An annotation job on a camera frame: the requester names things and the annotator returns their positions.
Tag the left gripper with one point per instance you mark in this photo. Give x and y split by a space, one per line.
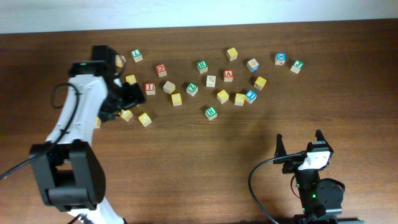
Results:
130 95

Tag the red Q block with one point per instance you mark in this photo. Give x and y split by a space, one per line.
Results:
161 70

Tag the green Z block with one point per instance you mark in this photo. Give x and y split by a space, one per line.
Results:
192 89

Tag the yellow block top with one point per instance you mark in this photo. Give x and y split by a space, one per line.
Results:
232 54

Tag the green J block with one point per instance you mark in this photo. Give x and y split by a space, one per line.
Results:
297 66

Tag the blue L block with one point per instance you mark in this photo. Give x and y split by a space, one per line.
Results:
250 96

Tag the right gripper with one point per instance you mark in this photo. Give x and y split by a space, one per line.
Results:
291 165

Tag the blue X block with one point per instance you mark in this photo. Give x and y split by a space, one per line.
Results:
280 58

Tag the green r block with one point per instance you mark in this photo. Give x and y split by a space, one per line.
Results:
202 66
211 113

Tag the green L block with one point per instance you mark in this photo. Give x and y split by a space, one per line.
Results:
137 56

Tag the wood block blue side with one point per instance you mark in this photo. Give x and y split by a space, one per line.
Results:
252 65

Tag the yellow S block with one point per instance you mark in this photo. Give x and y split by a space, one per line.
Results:
176 99

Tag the yellow C block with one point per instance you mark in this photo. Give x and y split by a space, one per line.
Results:
145 119

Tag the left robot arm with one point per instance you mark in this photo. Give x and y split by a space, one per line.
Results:
68 175

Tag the yellow block lower right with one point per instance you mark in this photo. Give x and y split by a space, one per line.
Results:
239 99

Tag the yellow O block far left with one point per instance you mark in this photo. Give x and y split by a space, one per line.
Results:
97 123

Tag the red I block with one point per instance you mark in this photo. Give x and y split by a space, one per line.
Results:
149 88

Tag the plain wood yellow-side block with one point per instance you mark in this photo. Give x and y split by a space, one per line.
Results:
120 61

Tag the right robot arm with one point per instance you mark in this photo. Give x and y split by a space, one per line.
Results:
321 199

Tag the plain wood block centre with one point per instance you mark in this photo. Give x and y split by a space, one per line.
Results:
169 87

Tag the plain wood picture block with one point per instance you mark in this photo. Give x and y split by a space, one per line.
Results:
210 81

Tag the red A block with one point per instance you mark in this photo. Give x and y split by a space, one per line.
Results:
228 75

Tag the yellow block centre right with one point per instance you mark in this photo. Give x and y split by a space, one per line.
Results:
222 96

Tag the yellow o block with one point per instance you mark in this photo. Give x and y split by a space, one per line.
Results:
97 123
126 115

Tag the yellow block upper left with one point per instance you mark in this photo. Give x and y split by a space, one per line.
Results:
131 79

